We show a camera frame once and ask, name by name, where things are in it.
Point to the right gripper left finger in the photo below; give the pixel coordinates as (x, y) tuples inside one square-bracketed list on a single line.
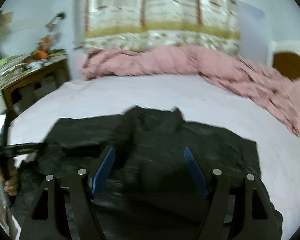
[(47, 218)]

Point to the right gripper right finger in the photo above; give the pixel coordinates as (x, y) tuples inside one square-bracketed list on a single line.
[(237, 207)]

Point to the black puffer jacket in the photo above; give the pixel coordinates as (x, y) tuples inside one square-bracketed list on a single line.
[(149, 193)]

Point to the left hand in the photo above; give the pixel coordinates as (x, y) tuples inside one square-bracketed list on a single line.
[(11, 185)]

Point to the wooden side table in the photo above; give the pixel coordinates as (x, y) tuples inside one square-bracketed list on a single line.
[(58, 68)]

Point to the pink bed sheet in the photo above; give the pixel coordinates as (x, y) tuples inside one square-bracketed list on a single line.
[(278, 149)]

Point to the clutter on table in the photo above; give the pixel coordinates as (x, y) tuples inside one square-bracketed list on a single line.
[(15, 66)]

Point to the pink checked quilt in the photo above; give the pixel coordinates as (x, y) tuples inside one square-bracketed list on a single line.
[(264, 85)]

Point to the wooden white headboard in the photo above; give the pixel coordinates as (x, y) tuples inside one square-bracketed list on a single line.
[(286, 58)]

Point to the tree patterned curtain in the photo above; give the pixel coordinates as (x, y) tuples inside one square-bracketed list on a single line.
[(140, 25)]

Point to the pink wall lamp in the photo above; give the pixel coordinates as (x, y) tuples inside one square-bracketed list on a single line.
[(50, 26)]

